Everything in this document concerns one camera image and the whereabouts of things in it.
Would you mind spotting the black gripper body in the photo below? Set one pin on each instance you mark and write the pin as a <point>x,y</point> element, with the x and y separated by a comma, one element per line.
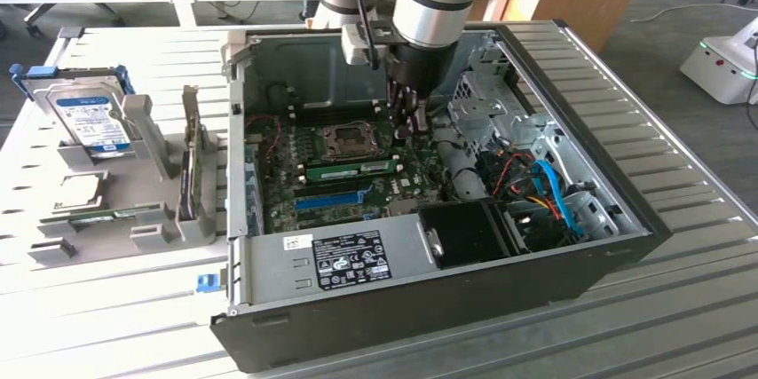
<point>421,66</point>

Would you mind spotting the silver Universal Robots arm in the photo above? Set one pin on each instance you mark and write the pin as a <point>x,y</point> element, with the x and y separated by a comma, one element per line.
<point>435,2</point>

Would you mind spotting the green RAM stick with label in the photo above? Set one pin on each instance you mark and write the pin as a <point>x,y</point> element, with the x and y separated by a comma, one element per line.
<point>349,170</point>

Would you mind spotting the black RAM slot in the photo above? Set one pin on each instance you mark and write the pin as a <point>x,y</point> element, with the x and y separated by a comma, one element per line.
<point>325,189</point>

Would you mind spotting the CPU socket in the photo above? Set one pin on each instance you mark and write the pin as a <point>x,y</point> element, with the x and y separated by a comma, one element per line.
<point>349,143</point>

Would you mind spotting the silver metal disk bay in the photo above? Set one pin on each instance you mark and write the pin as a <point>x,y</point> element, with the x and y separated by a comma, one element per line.
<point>508,121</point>

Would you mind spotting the blue expansion slot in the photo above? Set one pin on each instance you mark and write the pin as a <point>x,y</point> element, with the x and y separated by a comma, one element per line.
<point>328,201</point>

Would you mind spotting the green motherboard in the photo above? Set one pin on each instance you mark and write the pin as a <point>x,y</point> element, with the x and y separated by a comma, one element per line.
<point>284,210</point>

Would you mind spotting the graphics card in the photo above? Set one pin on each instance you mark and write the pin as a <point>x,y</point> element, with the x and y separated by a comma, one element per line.
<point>190,152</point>

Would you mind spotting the grey power supply unit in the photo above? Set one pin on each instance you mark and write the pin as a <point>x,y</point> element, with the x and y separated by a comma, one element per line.
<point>277,268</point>

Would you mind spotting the grey parts rack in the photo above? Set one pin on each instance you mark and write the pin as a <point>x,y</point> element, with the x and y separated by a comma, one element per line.
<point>148,161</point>

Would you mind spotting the black open PC case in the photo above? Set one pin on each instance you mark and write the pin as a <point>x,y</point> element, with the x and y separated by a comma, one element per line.
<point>413,334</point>

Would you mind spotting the white mobile machine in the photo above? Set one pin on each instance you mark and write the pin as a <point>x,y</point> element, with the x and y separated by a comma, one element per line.
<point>724,73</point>

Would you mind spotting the small blue plastic clip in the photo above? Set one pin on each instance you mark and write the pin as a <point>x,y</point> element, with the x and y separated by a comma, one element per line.
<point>205,283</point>

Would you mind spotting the hard disk in blue caddy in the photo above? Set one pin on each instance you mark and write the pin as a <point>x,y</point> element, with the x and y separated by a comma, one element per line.
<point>82,117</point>

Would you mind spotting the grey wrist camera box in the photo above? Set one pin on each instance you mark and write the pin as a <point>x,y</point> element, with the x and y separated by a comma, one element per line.
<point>355,44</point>

